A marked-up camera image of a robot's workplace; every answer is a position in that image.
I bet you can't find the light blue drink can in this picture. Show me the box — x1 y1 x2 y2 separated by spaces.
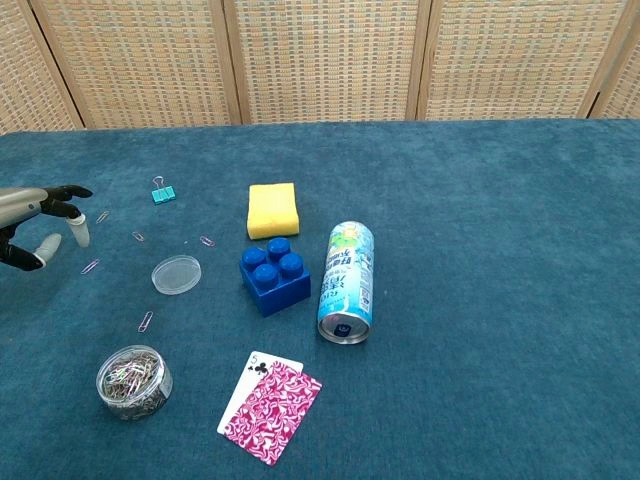
316 219 376 346

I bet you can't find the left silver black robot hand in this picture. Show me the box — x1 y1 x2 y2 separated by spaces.
0 184 95 273

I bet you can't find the teal binder clip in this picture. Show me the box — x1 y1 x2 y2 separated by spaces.
151 175 178 206

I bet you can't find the woven wood-framed screen panel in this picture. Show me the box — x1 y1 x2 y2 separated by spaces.
0 0 84 136
222 0 432 125
591 0 640 120
416 0 637 122
30 0 242 130

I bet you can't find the clear round plastic lid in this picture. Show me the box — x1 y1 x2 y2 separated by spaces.
150 254 204 296

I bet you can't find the blue building block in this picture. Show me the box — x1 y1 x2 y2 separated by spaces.
238 236 312 318

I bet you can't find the clear jar of paperclips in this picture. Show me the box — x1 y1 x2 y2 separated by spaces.
95 344 174 422

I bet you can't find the yellow sponge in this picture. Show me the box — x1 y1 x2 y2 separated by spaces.
246 182 303 240

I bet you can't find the five of clubs card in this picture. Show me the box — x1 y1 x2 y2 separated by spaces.
216 349 305 435

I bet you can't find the pink patterned playing card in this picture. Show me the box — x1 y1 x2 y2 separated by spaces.
223 360 324 467

